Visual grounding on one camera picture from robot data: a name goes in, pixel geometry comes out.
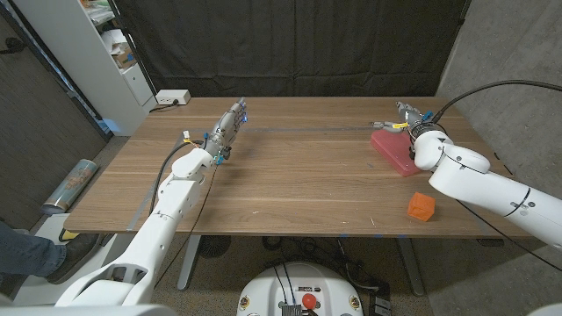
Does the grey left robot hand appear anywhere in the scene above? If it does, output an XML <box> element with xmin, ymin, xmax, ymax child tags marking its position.
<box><xmin>204</xmin><ymin>97</ymin><xmax>249</xmax><ymax>165</ymax></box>

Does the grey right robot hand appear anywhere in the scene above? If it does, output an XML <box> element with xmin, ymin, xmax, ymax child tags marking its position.
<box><xmin>371</xmin><ymin>101</ymin><xmax>440</xmax><ymax>141</ymax></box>

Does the red rectangular block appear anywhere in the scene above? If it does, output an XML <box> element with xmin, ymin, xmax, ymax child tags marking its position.
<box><xmin>370</xmin><ymin>129</ymin><xmax>425</xmax><ymax>178</ymax></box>

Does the orange block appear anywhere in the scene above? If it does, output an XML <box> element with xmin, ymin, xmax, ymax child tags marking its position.
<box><xmin>407</xmin><ymin>191</ymin><xmax>437</xmax><ymax>223</ymax></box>

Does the white power strip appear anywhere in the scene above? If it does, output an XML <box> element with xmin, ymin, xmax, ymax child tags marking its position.
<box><xmin>155</xmin><ymin>89</ymin><xmax>191</xmax><ymax>106</ymax></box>

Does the black backdrop stand pole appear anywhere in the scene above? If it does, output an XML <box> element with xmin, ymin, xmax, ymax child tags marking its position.
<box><xmin>107</xmin><ymin>0</ymin><xmax>158</xmax><ymax>96</ymax></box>

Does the black backdrop curtain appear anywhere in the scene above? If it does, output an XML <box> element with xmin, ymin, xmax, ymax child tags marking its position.
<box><xmin>112</xmin><ymin>0</ymin><xmax>472</xmax><ymax>98</ymax></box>

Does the black round fan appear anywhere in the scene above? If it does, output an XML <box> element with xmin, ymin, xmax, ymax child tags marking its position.
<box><xmin>198</xmin><ymin>235</ymin><xmax>233</xmax><ymax>259</ymax></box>

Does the cardboard box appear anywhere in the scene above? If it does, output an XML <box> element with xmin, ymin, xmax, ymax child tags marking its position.
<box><xmin>112</xmin><ymin>43</ymin><xmax>138</xmax><ymax>69</ymax></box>

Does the grey table leg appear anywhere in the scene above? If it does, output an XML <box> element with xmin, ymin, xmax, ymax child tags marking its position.
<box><xmin>396</xmin><ymin>236</ymin><xmax>426</xmax><ymax>298</ymax></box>
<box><xmin>177</xmin><ymin>234</ymin><xmax>203</xmax><ymax>291</ymax></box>

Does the white paper stack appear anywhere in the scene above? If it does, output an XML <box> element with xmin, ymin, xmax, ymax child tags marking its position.
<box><xmin>100</xmin><ymin>28</ymin><xmax>128</xmax><ymax>54</ymax></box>

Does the white shelf cabinet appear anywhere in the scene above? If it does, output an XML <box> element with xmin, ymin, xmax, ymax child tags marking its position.
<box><xmin>12</xmin><ymin>0</ymin><xmax>158</xmax><ymax>137</ymax></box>

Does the printed cylindrical can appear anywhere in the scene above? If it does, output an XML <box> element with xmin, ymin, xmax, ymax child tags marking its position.
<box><xmin>41</xmin><ymin>158</ymin><xmax>98</xmax><ymax>215</ymax></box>

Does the white robot torso base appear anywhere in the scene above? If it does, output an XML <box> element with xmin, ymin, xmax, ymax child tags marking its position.
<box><xmin>236</xmin><ymin>262</ymin><xmax>364</xmax><ymax>316</ymax></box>

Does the black power brick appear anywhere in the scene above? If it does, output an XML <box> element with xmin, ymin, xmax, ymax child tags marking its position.
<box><xmin>367</xmin><ymin>280</ymin><xmax>393</xmax><ymax>316</ymax></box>

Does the white robot chest shell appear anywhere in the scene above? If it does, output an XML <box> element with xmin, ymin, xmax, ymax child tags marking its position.
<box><xmin>0</xmin><ymin>287</ymin><xmax>179</xmax><ymax>316</ymax></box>

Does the dark shoe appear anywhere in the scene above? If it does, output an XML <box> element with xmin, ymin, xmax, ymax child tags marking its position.
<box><xmin>46</xmin><ymin>233</ymin><xmax>101</xmax><ymax>284</ymax></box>

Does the white floor board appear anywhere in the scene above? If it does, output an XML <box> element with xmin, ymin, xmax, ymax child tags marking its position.
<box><xmin>15</xmin><ymin>213</ymin><xmax>119</xmax><ymax>307</ymax></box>

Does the person's leg in jeans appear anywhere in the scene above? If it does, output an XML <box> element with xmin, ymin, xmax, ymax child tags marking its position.
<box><xmin>0</xmin><ymin>220</ymin><xmax>68</xmax><ymax>277</ymax></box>

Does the black power strip cord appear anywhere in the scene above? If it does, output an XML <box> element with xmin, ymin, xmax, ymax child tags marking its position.
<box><xmin>148</xmin><ymin>99</ymin><xmax>179</xmax><ymax>113</ymax></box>

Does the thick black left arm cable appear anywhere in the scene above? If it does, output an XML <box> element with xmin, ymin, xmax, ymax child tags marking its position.
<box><xmin>148</xmin><ymin>139</ymin><xmax>207</xmax><ymax>215</ymax></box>

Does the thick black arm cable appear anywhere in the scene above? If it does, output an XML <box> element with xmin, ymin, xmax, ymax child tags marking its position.
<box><xmin>148</xmin><ymin>139</ymin><xmax>207</xmax><ymax>215</ymax></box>
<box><xmin>432</xmin><ymin>79</ymin><xmax>562</xmax><ymax>124</ymax></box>

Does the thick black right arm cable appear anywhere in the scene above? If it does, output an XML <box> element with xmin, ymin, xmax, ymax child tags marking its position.
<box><xmin>432</xmin><ymin>79</ymin><xmax>562</xmax><ymax>124</ymax></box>

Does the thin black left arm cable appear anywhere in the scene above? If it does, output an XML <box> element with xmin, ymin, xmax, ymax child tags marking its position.
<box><xmin>153</xmin><ymin>163</ymin><xmax>220</xmax><ymax>287</ymax></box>

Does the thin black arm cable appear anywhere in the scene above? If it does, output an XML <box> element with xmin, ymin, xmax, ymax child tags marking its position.
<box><xmin>153</xmin><ymin>163</ymin><xmax>220</xmax><ymax>287</ymax></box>
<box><xmin>455</xmin><ymin>198</ymin><xmax>562</xmax><ymax>272</ymax></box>

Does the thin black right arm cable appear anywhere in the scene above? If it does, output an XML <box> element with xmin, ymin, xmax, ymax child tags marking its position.
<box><xmin>455</xmin><ymin>198</ymin><xmax>562</xmax><ymax>272</ymax></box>

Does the black floor cable tangle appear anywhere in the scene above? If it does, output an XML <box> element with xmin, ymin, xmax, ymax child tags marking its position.
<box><xmin>263</xmin><ymin>236</ymin><xmax>378</xmax><ymax>291</ymax></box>

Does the black door handle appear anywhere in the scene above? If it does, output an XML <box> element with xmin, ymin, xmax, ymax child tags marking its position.
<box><xmin>0</xmin><ymin>37</ymin><xmax>27</xmax><ymax>54</ymax></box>

